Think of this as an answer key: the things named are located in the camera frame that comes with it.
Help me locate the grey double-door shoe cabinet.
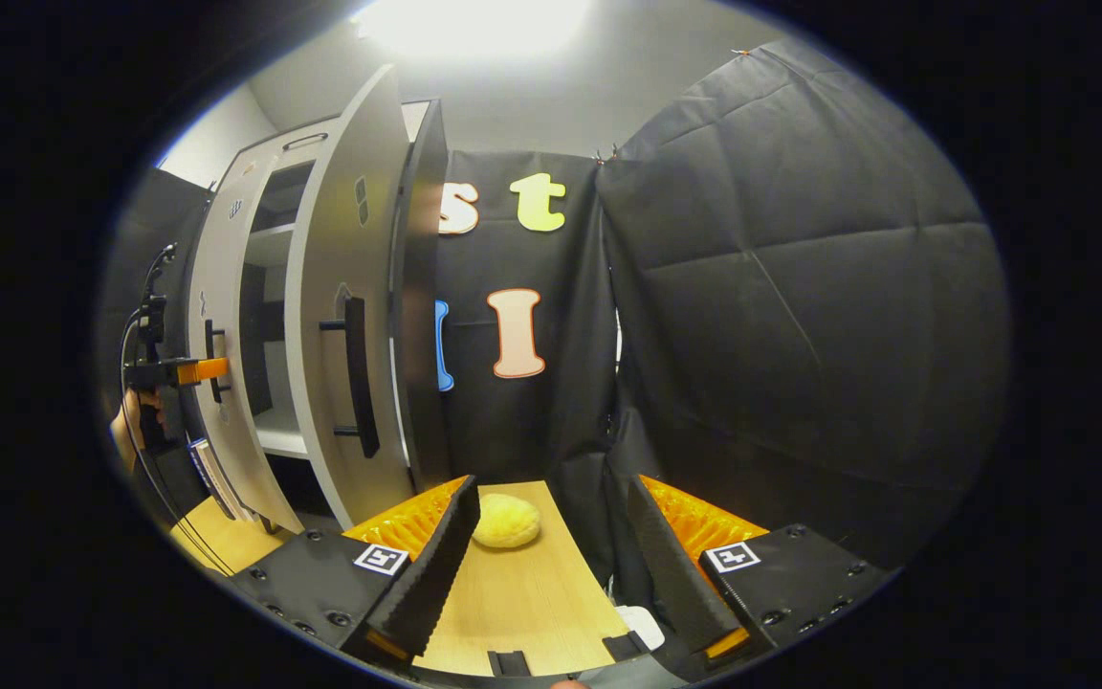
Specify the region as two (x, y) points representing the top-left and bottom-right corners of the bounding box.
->
(185, 96), (453, 535)

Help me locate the yellow sponge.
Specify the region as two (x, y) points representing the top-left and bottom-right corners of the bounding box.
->
(472, 493), (542, 550)

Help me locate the black quilted cloth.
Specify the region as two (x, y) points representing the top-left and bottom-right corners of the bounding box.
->
(597, 38), (1011, 575)
(97, 167), (217, 527)

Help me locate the grey cabinet door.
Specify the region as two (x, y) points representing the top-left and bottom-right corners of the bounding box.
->
(185, 177), (305, 535)
(283, 64), (418, 530)

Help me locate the ceiling light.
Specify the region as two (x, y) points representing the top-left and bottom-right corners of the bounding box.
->
(350, 0), (595, 63)

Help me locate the black cable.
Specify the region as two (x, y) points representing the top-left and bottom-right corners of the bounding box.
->
(119, 306), (238, 577)

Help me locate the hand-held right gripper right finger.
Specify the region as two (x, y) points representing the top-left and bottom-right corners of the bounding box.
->
(628, 475), (899, 671)

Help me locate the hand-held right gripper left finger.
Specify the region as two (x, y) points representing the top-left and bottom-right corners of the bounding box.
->
(226, 476), (481, 666)

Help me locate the stack of books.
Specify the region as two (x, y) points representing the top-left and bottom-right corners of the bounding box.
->
(187, 437), (260, 524)

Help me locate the black door handle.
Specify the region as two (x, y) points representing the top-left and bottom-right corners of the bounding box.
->
(204, 319), (230, 404)
(319, 296), (382, 459)

